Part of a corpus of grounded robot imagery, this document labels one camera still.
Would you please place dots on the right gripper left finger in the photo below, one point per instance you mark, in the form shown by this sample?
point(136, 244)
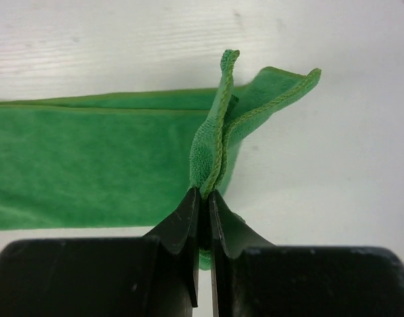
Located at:
point(152, 275)

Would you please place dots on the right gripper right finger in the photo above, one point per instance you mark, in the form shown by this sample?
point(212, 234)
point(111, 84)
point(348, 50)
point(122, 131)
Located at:
point(252, 277)

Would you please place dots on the green microfiber towel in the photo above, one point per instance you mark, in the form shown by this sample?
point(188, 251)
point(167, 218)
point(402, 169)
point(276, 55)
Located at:
point(126, 159)

